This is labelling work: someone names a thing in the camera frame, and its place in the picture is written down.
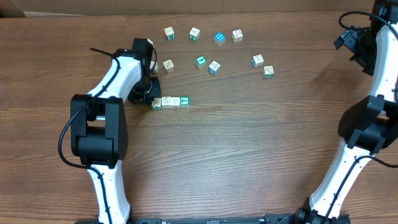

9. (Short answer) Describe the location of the blue X top block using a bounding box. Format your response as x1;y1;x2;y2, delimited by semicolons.
161;96;172;109

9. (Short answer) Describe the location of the wooden block with engraved drawing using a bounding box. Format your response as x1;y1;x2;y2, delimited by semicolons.
150;61;159;73

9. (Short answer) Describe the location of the wooden block with red print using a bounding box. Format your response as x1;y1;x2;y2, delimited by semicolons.
170;97;180;108

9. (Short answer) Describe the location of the green 7 top block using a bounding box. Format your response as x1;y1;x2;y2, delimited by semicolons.
180;96;190;108

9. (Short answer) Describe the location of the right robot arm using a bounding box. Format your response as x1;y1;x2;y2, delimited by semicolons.
264;0;397;223

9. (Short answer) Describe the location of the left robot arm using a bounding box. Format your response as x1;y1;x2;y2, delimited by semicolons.
66;38;161;223

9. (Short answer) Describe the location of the block with red Y side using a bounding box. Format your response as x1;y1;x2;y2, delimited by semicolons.
163;60;175;73

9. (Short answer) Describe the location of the plain wooden block upper left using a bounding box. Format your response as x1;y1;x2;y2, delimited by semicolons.
147;39;155;48

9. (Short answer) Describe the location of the block with green R side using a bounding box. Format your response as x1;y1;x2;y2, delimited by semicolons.
164;27;175;40

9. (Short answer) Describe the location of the green 4 top block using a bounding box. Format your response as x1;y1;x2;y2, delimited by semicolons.
195;55;207;70

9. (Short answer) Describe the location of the block with green J side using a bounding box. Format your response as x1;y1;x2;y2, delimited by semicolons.
189;27;200;41

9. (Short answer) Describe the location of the blue H top block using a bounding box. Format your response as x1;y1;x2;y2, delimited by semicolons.
214;32;226;46

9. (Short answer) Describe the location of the block with green bottom side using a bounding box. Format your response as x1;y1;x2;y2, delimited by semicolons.
263;65;274;78

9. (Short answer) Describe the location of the block with blue left side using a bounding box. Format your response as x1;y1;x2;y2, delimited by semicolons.
251;54;264;68

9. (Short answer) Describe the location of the wooden block with animal drawing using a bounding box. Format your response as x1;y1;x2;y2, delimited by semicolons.
232;29;243;42

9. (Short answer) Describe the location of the left black cable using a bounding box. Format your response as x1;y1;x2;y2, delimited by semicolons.
57;46;158;224

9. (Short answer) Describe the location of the black cable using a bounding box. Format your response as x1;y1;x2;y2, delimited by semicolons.
323;11;398;220
57;46;158;224

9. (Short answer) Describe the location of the right black cable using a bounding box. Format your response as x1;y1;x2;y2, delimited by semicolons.
323;11;398;220

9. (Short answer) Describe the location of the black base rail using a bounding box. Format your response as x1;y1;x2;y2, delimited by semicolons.
127;214;294;224

